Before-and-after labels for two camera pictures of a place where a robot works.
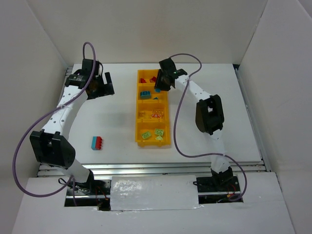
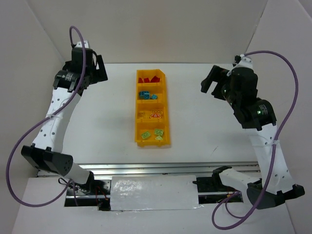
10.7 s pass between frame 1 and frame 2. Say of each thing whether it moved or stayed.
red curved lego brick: stayed
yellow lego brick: stayed
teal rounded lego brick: stayed
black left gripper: moved
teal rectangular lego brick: moved
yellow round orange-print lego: stayed
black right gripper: moved
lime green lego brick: stayed
